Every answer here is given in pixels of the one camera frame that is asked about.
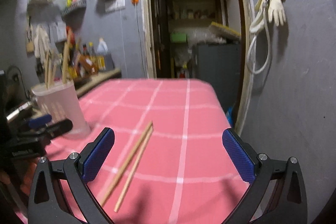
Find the beige hanging towel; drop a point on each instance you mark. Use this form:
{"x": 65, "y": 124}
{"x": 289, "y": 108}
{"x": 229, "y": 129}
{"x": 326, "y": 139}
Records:
{"x": 41, "y": 43}

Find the large vinegar jug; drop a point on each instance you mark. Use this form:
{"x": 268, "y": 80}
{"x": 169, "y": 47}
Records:
{"x": 104, "y": 57}

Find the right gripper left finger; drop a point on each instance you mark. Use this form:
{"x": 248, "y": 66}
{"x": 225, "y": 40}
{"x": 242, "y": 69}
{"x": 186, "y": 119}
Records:
{"x": 47, "y": 201}

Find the white rubber glove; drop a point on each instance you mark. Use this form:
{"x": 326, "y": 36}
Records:
{"x": 276, "y": 12}

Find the pink checked tablecloth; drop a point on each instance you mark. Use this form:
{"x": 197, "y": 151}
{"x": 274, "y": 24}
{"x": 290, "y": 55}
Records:
{"x": 185, "y": 174}

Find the grey wall rack shelf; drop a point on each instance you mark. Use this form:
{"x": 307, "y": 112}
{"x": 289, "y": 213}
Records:
{"x": 73, "y": 7}

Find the white wall switch plate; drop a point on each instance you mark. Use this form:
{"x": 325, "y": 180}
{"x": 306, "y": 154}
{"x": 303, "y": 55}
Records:
{"x": 115, "y": 5}

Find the white perforated utensil holder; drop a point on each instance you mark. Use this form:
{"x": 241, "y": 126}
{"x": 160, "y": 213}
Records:
{"x": 61, "y": 102}

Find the wooden knife holder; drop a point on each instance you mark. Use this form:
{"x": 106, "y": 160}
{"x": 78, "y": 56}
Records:
{"x": 29, "y": 39}

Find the brown sauce pouch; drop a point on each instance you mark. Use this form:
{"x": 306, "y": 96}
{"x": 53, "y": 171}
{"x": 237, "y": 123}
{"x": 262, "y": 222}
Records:
{"x": 88, "y": 65}

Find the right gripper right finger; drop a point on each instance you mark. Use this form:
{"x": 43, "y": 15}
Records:
{"x": 288, "y": 201}

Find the red plastic bag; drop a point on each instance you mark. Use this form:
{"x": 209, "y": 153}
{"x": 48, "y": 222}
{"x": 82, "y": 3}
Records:
{"x": 70, "y": 35}

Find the yellow edged cushion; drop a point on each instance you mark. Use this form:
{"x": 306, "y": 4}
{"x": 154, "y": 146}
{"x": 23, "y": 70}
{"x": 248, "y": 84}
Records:
{"x": 222, "y": 31}

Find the grey wall box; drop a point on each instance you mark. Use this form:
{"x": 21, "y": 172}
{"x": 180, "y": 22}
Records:
{"x": 58, "y": 31}

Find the pale wooden chopstick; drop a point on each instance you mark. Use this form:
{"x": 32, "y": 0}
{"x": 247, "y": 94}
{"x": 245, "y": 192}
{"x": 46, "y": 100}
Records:
{"x": 47, "y": 68}
{"x": 56, "y": 63}

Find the green box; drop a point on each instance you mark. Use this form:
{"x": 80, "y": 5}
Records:
{"x": 178, "y": 37}

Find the dark grey cabinet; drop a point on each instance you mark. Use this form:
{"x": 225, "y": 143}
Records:
{"x": 219, "y": 65}

